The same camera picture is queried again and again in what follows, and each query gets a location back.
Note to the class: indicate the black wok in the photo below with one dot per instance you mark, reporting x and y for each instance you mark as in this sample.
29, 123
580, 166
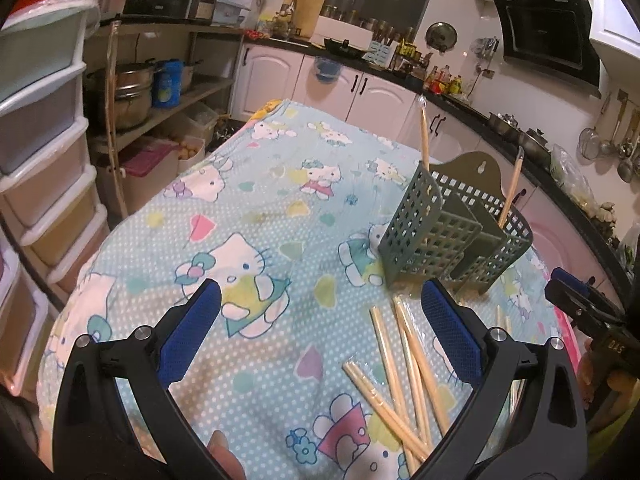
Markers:
342, 47

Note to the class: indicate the plastic drawer cabinet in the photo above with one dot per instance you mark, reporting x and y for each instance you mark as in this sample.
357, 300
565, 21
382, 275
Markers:
45, 110

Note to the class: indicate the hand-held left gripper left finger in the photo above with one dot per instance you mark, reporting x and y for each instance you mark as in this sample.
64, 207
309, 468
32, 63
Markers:
192, 330

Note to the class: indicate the row of metal jars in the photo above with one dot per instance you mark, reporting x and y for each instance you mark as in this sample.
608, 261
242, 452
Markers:
360, 17

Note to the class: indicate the blue hanging bag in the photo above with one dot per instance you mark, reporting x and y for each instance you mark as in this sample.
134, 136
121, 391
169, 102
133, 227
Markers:
327, 71

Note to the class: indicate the black kitchen countertop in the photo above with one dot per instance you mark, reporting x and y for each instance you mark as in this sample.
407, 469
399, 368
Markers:
465, 107

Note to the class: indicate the pale blue knife block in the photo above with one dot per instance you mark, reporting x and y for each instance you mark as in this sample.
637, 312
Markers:
377, 55

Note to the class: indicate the white kitchen base cabinets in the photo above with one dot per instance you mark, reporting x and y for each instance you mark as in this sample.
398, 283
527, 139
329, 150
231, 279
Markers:
270, 80

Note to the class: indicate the clear plastic bag of vegetables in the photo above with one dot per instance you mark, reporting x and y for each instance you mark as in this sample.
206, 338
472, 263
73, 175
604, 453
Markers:
570, 175

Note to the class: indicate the wall power socket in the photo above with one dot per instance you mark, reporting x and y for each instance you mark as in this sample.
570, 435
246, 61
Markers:
487, 73

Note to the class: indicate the wooden cutting board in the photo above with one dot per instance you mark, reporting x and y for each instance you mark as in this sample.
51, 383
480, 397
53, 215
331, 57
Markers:
310, 7

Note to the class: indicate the person's left hand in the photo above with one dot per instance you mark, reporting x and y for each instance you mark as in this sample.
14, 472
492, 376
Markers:
225, 457

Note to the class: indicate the stainless steel pot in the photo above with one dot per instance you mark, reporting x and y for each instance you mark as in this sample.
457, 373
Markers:
502, 124
534, 142

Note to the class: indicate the pink lid storage box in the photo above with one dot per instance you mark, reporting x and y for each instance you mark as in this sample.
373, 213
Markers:
145, 160

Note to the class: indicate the row of sauce bottles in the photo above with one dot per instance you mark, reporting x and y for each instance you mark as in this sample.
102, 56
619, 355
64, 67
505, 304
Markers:
442, 80

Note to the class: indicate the black range hood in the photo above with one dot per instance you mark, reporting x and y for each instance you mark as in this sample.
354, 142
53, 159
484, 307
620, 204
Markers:
545, 35

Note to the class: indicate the blue cartoon cat printed blanket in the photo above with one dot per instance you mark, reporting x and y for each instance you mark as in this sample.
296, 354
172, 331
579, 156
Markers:
280, 200

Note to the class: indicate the large steel stockpot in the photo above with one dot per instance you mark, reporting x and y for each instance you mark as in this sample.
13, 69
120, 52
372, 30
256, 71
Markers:
127, 95

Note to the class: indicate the hanging metal ladle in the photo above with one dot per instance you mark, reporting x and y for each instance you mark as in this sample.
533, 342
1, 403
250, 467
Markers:
625, 170
607, 147

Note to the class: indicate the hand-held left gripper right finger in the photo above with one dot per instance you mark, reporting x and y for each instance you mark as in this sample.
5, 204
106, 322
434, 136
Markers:
450, 335

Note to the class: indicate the hanging kitchen tools bunch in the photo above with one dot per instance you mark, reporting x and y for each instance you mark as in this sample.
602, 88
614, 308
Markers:
486, 50

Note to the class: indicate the white wall cabinet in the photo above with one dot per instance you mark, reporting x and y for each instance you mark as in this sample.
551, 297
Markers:
617, 5

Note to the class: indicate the white rectangular box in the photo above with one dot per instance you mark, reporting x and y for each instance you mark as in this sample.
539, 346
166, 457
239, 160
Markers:
345, 30

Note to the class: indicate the green plastic utensil holder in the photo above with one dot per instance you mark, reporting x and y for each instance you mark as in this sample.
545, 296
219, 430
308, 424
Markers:
430, 240

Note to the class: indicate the white box of eggs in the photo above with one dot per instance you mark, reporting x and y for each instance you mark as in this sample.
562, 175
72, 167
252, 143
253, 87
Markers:
187, 152

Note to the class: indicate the person's right hand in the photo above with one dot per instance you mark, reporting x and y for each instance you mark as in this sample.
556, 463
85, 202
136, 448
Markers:
585, 375

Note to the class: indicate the red snack packet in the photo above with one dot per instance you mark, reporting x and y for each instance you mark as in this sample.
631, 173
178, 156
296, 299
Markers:
255, 35

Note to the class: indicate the hanging steel pot lid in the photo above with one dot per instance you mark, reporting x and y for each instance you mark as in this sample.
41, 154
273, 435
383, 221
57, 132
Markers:
441, 37

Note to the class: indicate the pale blue dish container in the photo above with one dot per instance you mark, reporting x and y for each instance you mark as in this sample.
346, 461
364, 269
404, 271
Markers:
230, 12

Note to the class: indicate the blue tin can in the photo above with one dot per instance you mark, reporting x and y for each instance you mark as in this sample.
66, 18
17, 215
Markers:
167, 85

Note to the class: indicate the kitchen faucet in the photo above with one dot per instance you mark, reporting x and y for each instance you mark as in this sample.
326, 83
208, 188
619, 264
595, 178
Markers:
289, 12

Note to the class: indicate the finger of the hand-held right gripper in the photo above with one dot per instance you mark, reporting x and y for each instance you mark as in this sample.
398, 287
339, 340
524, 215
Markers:
575, 285
570, 305

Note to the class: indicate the wooden shelf rack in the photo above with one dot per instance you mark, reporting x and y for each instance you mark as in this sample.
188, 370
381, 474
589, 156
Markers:
200, 91

